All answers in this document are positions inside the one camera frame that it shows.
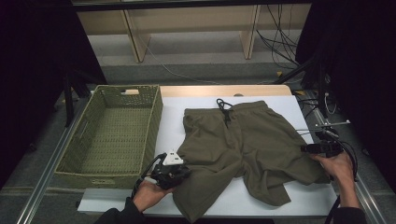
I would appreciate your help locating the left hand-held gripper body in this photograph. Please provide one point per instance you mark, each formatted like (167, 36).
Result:
(169, 175)

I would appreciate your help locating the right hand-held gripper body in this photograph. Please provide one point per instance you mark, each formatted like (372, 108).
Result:
(330, 146)

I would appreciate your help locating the olive green shorts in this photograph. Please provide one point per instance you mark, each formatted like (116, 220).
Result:
(243, 149)

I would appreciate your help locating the green woven basket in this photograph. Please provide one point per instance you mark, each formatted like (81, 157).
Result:
(115, 137)

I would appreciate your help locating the person's right hand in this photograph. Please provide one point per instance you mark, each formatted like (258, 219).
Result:
(341, 169)

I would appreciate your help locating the person's left hand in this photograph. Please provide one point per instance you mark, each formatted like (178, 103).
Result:
(148, 196)

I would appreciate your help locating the white table cover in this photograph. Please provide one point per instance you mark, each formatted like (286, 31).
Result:
(171, 124)

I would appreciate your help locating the yellow black floor tape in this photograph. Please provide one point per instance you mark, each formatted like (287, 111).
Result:
(279, 74)
(300, 92)

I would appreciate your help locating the black metal stand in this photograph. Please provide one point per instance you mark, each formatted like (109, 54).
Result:
(320, 84)
(68, 99)

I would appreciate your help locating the dark round table grommet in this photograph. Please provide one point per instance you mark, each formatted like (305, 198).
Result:
(238, 94)

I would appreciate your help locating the black curtain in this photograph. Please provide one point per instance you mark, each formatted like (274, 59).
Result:
(31, 77)
(358, 62)

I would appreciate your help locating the light wooden desk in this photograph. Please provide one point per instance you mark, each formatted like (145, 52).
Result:
(193, 18)

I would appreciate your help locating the aluminium frame rail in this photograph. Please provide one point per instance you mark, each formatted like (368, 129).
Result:
(370, 199)
(46, 168)

